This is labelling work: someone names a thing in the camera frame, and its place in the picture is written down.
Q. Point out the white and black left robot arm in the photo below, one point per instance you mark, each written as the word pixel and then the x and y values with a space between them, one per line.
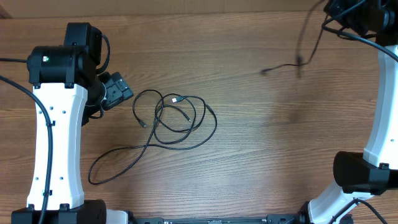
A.
pixel 70 87

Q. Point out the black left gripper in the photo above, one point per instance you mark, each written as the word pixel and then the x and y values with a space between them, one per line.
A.
pixel 118 89

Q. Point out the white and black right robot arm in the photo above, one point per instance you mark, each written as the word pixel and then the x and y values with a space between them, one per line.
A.
pixel 359 176

